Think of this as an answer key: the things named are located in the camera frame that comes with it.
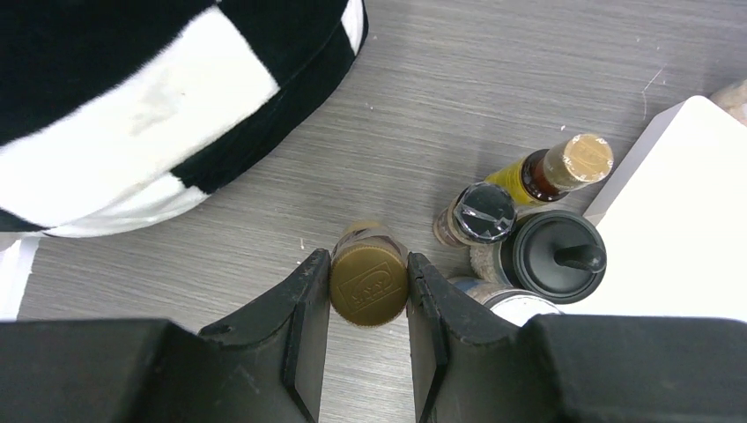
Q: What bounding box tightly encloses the gold-cap yellow sauce bottle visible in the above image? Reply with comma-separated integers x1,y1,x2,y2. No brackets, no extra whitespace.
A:
329,220,409,328

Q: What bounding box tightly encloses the blue-label shaker near arm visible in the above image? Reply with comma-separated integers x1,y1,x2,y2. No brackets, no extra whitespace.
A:
448,277,563,327

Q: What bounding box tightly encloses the white divided plastic tray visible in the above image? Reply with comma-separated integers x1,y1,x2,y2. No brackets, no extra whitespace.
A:
565,96,746,321

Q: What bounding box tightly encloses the taped black-lid grinder jar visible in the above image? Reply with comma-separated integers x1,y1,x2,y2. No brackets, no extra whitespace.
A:
709,79,747,125

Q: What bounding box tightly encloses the black-lid knob grinder jar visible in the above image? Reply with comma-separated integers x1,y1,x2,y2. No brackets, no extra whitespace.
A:
470,210,608,305

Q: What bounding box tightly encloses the black white checkered blanket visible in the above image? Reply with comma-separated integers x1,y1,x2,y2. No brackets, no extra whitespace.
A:
1,1,369,240

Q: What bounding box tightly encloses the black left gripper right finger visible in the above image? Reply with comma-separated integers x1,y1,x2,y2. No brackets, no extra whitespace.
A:
407,253,746,422

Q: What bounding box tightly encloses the yellow-label sauce bottle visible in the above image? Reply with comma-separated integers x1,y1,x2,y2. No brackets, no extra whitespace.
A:
484,133,614,207

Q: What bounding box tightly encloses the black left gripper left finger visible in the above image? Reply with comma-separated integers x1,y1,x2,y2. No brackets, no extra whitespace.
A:
1,249,330,422

